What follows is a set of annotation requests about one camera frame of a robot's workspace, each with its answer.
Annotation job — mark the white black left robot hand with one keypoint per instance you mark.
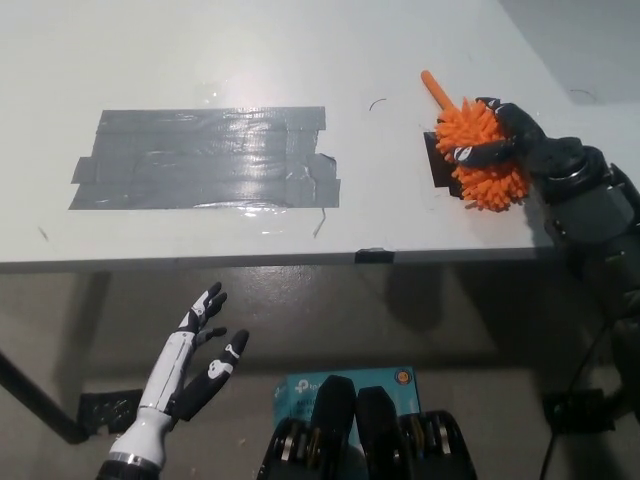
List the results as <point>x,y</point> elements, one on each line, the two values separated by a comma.
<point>170,370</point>

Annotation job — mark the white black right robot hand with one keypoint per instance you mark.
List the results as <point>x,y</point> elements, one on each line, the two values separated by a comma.
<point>550,160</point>

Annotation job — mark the orange microfibre duster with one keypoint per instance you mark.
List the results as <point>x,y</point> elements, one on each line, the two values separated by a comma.
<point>480,130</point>

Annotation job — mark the black robot body blocks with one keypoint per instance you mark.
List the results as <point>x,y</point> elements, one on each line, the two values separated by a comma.
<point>370,440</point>

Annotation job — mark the grey metal table leg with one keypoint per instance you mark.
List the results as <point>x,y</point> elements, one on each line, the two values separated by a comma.
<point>92,325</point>

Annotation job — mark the black tape square patch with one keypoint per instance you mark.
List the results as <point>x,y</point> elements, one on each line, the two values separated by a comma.
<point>437,165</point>

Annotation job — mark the teal tp-link router box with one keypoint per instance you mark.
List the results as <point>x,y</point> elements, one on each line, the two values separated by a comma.
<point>300,390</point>

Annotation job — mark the black metal table leg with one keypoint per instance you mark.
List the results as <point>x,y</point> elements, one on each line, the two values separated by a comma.
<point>40,400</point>

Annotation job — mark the small black edge tape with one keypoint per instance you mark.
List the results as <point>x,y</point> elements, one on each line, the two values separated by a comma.
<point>375,256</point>

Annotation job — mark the large grey duct tape patch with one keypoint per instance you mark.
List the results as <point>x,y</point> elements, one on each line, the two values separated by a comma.
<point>200,160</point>

